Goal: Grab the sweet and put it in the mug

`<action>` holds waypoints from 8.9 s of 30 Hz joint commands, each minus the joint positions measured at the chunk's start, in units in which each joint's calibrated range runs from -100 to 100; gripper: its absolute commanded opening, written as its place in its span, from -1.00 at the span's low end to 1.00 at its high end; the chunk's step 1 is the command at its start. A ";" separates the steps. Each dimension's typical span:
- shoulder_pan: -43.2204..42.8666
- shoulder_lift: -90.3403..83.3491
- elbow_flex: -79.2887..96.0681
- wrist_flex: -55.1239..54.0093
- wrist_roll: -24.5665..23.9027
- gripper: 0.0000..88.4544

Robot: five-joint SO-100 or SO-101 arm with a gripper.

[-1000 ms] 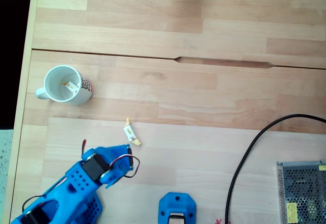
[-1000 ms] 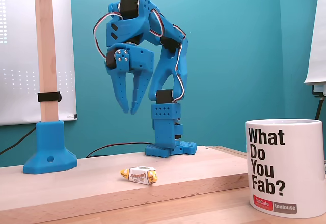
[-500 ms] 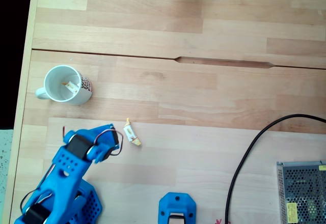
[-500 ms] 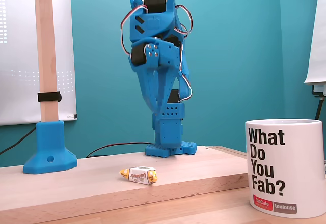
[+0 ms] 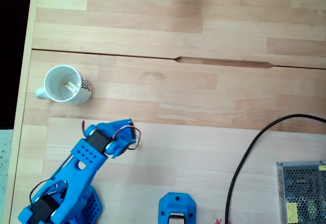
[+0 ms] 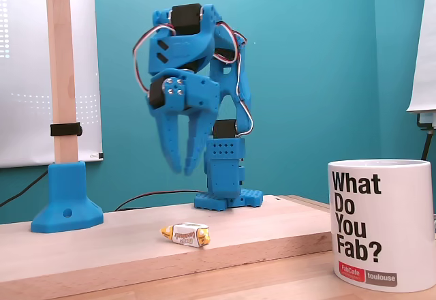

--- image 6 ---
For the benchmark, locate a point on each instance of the yellow white sweet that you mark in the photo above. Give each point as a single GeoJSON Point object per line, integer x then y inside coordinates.
{"type": "Point", "coordinates": [185, 235]}

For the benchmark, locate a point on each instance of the white printed mug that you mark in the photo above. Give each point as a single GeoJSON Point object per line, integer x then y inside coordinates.
{"type": "Point", "coordinates": [402, 211]}

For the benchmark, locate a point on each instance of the pale wooden board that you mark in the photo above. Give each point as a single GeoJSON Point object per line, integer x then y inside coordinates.
{"type": "Point", "coordinates": [102, 245]}

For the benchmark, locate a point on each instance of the white projection board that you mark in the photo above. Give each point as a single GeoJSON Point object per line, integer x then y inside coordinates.
{"type": "Point", "coordinates": [24, 109]}

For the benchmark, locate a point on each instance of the flip chart easel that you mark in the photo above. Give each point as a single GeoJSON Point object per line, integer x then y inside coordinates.
{"type": "Point", "coordinates": [427, 122]}

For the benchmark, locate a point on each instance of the white flip chart paper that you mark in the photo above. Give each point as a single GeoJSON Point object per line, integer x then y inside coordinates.
{"type": "Point", "coordinates": [425, 58]}

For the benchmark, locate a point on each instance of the wooden post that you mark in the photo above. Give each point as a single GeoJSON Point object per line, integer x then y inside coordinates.
{"type": "Point", "coordinates": [63, 75]}

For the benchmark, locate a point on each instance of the blue post base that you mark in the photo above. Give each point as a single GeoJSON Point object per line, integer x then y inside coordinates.
{"type": "Point", "coordinates": [68, 194]}

